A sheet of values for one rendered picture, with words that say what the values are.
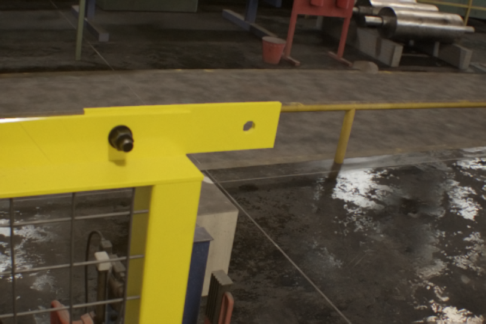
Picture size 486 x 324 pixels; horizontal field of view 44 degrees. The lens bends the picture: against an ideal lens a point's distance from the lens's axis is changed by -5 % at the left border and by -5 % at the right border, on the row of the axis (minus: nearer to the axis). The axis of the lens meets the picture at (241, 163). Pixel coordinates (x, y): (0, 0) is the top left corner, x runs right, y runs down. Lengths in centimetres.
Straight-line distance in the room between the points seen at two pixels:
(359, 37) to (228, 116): 885
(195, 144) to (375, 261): 349
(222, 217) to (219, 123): 165
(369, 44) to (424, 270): 560
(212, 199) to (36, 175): 180
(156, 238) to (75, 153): 11
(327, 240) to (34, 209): 187
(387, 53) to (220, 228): 691
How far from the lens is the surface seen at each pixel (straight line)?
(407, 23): 917
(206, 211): 226
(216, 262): 239
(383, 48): 907
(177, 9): 980
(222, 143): 65
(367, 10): 952
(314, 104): 492
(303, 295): 360
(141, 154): 61
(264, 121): 66
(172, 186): 59
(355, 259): 404
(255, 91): 666
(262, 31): 895
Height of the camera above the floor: 207
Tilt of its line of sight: 25 degrees down
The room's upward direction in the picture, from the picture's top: 10 degrees clockwise
